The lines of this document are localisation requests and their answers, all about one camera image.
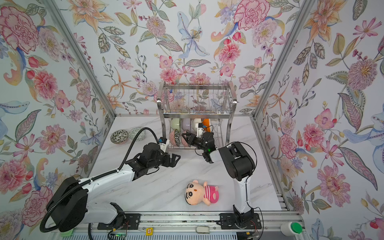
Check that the dark patterned bowl back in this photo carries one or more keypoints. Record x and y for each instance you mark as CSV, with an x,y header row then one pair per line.
x,y
119,137

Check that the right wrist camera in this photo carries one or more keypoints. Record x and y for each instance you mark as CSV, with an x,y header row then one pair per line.
x,y
201,128

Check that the yellow sticker on rail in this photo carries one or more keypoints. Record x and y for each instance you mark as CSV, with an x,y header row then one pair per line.
x,y
149,231

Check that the lilac purple bowl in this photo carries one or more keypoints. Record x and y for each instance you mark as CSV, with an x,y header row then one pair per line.
x,y
186,125

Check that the dark patterned bowl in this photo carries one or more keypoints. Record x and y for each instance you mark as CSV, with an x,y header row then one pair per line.
x,y
175,138
119,137
183,141

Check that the green emergency button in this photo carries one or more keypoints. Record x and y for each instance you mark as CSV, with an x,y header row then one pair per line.
x,y
291,229

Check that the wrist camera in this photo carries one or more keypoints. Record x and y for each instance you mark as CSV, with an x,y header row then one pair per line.
x,y
201,128
163,143

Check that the left aluminium corner post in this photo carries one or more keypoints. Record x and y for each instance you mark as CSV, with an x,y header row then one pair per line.
x,y
78,54

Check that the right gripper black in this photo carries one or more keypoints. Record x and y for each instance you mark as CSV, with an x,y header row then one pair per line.
x,y
193,139

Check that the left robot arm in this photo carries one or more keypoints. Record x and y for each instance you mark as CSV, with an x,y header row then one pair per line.
x,y
87,201

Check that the steel two-tier dish rack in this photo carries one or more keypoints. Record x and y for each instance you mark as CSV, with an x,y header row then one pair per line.
x,y
215,102

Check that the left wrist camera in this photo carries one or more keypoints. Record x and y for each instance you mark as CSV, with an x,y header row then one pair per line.
x,y
163,143

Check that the white bowl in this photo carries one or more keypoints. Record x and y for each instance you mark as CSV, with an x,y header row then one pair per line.
x,y
207,125

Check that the aluminium corner post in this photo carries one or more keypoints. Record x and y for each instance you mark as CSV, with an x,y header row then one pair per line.
x,y
281,60
78,54

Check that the light green bowl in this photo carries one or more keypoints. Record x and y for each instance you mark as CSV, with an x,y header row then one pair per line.
x,y
176,124

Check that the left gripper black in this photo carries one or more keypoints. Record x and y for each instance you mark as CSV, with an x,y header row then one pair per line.
x,y
173,162

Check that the cream bowl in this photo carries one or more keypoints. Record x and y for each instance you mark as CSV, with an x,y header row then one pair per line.
x,y
195,123

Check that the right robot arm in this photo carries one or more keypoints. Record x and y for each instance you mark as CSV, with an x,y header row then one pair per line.
x,y
240,167

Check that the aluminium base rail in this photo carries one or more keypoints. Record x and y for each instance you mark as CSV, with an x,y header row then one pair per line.
x,y
263,221

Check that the pale green patterned bowl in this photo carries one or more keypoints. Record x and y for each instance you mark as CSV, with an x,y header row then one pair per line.
x,y
134,131

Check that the grey clip on rail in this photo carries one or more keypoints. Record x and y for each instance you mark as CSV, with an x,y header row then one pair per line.
x,y
202,230

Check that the right aluminium corner post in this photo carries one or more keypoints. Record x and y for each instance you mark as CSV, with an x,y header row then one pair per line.
x,y
281,60

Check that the green tag on rail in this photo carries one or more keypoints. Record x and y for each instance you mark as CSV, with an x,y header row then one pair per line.
x,y
67,233

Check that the cartoon boy plush doll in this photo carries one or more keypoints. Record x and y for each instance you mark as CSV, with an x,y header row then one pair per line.
x,y
196,193

